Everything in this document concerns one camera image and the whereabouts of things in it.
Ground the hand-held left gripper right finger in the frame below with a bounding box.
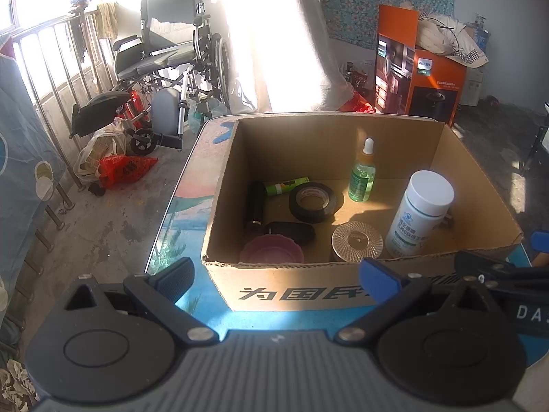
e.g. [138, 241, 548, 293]
[335, 256, 509, 345]

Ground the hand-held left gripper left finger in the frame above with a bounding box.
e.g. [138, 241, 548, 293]
[64, 256, 219, 345]

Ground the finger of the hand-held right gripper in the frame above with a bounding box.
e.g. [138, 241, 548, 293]
[454, 250, 549, 295]
[530, 231, 549, 256]

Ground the clear ribbed glass dish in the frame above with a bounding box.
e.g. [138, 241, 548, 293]
[330, 220, 385, 264]

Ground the white pill bottle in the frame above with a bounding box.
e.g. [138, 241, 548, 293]
[384, 169, 456, 259]

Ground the black tape roll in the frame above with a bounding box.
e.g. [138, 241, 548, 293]
[288, 182, 346, 224]

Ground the black oval case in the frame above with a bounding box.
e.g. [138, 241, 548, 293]
[263, 220, 316, 245]

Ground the green dropper bottle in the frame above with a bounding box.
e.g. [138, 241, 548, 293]
[347, 137, 377, 204]

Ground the pink scalloped bowl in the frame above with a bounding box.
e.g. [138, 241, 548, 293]
[239, 233, 305, 265]

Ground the black flashlight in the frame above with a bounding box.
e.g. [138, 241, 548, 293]
[246, 181, 267, 231]

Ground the green glue stick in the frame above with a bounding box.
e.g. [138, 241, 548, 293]
[265, 175, 311, 196]

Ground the brown cardboard box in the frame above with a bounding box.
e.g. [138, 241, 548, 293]
[201, 112, 525, 313]

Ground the black metal stand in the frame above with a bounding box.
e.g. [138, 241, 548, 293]
[518, 102, 549, 178]

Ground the red plastic bag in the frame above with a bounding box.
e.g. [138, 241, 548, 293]
[338, 91, 375, 115]
[98, 154, 159, 190]
[128, 89, 152, 126]

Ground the white green plastic bag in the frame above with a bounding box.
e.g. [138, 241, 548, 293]
[188, 98, 229, 135]

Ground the orange appliance box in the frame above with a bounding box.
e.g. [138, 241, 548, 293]
[375, 4, 469, 128]

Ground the red basket with bottles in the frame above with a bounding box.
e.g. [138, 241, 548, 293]
[342, 62, 370, 92]

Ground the blue geometric print sheet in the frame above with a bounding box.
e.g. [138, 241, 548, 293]
[0, 34, 70, 242]

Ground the white curtain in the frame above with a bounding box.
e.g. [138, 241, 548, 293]
[287, 0, 358, 113]

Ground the white checkered cloth bundle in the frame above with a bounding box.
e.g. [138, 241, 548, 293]
[418, 12, 490, 68]

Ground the dark hanging cloth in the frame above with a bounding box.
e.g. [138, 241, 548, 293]
[70, 16, 87, 64]

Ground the yellow hanging towel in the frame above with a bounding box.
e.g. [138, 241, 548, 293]
[96, 2, 119, 40]

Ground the grey wheelchair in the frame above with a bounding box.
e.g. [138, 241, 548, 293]
[71, 0, 232, 155]

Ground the metal railing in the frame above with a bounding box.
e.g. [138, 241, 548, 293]
[0, 11, 113, 233]

